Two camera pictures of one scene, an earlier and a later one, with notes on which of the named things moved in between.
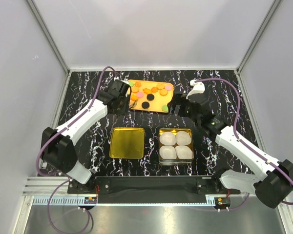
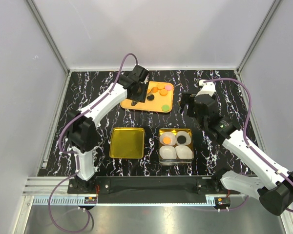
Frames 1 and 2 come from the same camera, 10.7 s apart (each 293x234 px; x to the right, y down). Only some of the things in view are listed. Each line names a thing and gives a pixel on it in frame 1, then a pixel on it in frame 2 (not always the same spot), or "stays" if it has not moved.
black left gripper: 126,100 to 141,97
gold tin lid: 127,143 stays
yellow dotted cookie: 163,92 stays
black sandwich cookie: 150,97 stays
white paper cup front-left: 167,152 stays
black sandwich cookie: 145,105 to 181,139
